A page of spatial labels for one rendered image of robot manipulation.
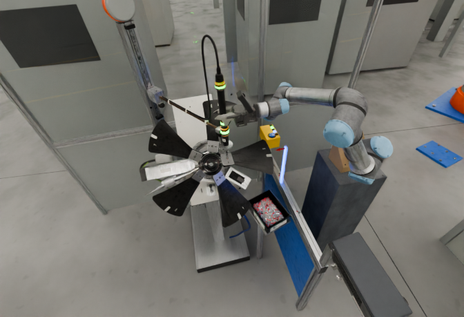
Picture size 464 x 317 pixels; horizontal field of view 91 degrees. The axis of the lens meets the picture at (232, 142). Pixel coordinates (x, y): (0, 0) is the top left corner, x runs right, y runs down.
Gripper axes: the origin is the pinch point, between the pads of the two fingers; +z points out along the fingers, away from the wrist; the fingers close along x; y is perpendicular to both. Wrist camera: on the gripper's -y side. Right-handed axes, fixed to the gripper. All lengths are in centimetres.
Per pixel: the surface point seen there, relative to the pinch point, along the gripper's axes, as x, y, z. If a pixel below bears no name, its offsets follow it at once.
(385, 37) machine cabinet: 270, 84, -345
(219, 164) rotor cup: -5.3, 28.3, 2.3
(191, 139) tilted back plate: 26.1, 33.8, 15.3
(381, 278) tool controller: -73, 24, -40
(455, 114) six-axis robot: 108, 145, -355
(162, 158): 14, 35, 34
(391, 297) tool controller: -78, 24, -39
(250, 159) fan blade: -3.5, 31.9, -15.8
